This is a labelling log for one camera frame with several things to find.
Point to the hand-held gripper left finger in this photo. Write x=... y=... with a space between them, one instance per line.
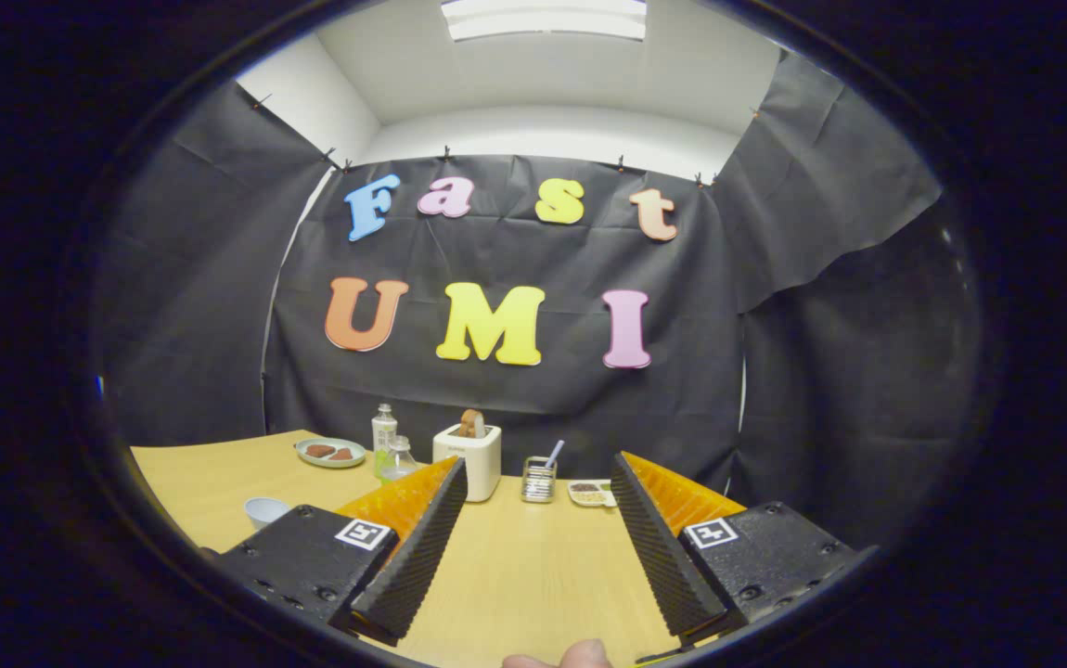
x=413 y=566

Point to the tall slim bottle green label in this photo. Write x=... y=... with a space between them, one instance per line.
x=383 y=422

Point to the white divided dish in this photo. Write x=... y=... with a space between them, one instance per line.
x=591 y=494

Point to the bread slice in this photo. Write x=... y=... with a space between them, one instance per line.
x=471 y=423

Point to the white spoon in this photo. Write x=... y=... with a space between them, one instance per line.
x=556 y=452

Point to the white toaster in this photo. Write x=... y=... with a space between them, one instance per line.
x=480 y=468

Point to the pale green plate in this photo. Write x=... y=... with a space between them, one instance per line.
x=329 y=461

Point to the wooden table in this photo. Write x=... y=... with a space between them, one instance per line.
x=533 y=566

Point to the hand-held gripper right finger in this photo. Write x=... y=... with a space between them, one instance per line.
x=659 y=547

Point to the white cup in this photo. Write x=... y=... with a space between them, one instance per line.
x=266 y=510

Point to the ceiling light panel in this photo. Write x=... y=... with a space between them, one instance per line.
x=543 y=19

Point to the clear juice bottle green label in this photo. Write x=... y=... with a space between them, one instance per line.
x=400 y=460

